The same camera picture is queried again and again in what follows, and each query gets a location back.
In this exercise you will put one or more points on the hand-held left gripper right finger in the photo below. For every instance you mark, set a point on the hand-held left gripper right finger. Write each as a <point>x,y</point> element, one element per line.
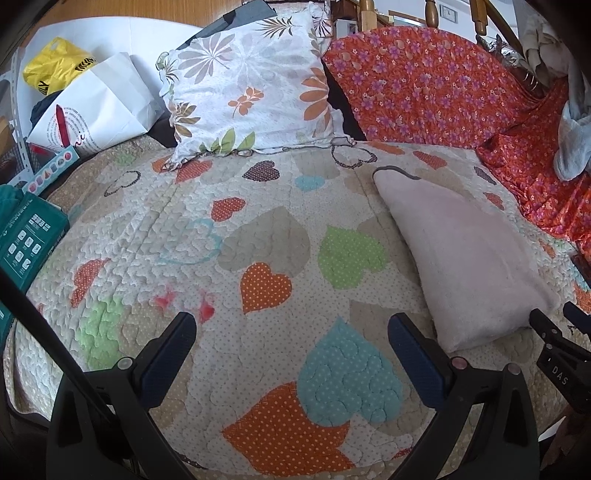
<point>415,364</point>

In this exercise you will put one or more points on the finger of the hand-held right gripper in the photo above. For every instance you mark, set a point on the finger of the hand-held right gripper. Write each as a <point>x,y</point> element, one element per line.
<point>545,325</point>
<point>579,314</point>

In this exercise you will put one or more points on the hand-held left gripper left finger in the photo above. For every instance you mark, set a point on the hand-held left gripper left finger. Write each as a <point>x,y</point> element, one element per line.
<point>166,364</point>

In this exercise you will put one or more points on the pale pink small cloth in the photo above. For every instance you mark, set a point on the pale pink small cloth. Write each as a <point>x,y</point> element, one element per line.
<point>461,258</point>

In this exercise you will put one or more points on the light blue cloth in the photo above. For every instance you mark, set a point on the light blue cloth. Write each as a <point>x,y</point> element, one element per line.
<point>572,147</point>

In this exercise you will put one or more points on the heart patterned quilt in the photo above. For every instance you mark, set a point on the heart patterned quilt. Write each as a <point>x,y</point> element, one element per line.
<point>277,221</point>

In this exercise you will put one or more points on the green cardboard box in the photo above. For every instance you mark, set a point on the green cardboard box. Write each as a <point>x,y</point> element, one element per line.
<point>27,230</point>

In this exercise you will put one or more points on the white box with coloured dots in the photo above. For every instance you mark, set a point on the white box with coloured dots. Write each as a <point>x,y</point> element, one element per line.
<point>51,173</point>

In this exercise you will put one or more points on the beige crumpled cloth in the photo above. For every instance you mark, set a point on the beige crumpled cloth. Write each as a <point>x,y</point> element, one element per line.
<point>549,55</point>

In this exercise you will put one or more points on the orange floral sheet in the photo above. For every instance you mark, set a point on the orange floral sheet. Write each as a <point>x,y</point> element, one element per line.
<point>415,92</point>

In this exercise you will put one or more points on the white paper bag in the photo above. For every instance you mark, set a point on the white paper bag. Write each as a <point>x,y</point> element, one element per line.
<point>115,92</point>

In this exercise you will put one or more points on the dark blue cloth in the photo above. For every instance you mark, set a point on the dark blue cloth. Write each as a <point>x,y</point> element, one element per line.
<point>44,108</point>

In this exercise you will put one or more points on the leaf patterned white pillow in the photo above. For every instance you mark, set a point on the leaf patterned white pillow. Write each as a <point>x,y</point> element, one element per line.
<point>258,92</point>

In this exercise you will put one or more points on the white perforated strip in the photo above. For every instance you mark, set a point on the white perforated strip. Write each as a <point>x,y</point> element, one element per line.
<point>18,115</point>

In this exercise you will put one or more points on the yellow plastic bag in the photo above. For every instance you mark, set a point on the yellow plastic bag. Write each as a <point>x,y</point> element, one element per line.
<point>55,64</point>

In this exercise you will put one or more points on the white board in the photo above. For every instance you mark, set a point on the white board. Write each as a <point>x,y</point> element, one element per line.
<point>138,39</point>

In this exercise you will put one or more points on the dark grey cushion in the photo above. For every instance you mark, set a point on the dark grey cushion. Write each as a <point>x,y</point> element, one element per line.
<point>240,14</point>

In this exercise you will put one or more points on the wooden furniture frame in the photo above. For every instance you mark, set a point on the wooden furniture frame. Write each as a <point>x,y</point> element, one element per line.
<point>367,14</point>

